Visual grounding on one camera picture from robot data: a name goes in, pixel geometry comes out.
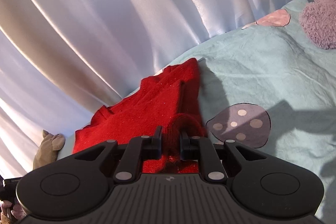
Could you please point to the brown plush toy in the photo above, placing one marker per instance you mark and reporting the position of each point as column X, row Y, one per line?
column 48, row 150

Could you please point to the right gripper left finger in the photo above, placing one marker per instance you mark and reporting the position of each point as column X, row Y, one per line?
column 152, row 146

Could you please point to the person's left hand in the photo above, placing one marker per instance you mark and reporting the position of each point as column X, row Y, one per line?
column 11, row 213

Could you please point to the red knit sweater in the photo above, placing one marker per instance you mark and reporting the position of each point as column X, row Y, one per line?
column 169, row 100

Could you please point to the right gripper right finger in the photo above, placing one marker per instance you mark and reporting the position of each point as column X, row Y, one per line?
column 189, row 147

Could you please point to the light green mushroom bedsheet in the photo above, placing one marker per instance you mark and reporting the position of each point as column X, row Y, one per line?
column 281, row 70

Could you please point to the white satin curtain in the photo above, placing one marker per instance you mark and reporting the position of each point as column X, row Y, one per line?
column 63, row 59

